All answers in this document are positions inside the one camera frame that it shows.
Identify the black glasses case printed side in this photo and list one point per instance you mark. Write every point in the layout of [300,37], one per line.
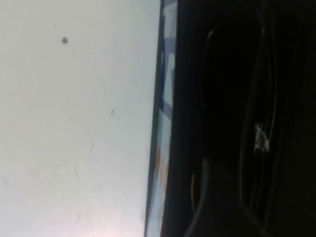
[165,98]

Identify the dark framed glasses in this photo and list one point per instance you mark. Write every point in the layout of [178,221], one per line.
[260,138]

